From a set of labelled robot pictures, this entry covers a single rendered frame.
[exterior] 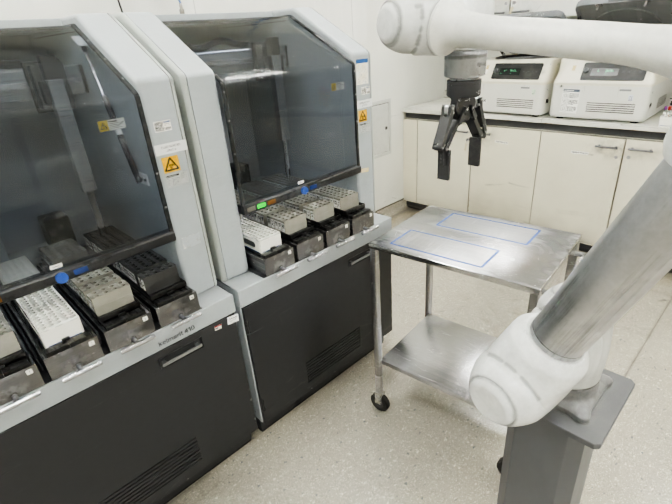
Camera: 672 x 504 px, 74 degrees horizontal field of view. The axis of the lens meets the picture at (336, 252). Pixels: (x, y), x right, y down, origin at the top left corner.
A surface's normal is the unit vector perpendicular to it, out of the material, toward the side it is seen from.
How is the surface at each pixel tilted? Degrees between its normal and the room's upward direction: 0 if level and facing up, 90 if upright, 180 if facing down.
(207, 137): 90
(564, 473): 90
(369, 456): 0
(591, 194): 90
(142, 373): 90
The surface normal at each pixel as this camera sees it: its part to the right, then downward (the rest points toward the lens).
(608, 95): -0.70, 0.36
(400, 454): -0.07, -0.89
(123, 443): 0.70, 0.27
